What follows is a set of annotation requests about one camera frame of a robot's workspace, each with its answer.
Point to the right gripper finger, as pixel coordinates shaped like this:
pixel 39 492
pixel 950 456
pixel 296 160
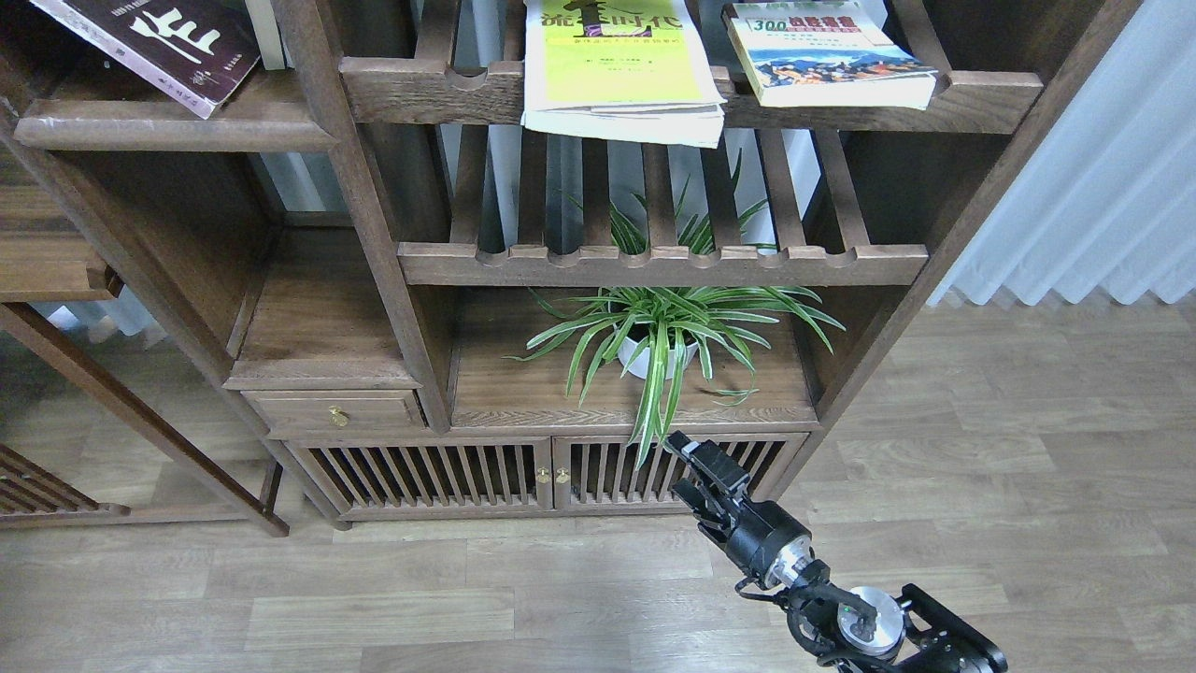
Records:
pixel 704 506
pixel 716 470

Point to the yellow cover book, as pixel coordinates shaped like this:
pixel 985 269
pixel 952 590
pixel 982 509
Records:
pixel 619 70

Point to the white pleated curtain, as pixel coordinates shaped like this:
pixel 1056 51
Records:
pixel 1106 205

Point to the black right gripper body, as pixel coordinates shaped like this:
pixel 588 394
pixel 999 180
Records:
pixel 761 538

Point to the maroon book white characters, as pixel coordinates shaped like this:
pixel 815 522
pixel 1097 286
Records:
pixel 198 52

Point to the brass drawer knob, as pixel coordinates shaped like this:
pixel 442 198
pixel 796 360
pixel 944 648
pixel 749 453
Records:
pixel 338 417

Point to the dark wooden bookshelf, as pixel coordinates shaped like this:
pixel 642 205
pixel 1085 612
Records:
pixel 364 230

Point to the white upright book spine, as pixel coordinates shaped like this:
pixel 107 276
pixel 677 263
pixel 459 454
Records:
pixel 268 36

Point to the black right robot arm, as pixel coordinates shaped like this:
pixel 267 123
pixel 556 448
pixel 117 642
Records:
pixel 860 630

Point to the white plant pot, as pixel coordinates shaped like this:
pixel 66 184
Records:
pixel 638 353

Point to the green spider plant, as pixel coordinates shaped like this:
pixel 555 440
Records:
pixel 715 317

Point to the blue landscape cover book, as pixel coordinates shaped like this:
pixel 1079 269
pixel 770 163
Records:
pixel 824 54

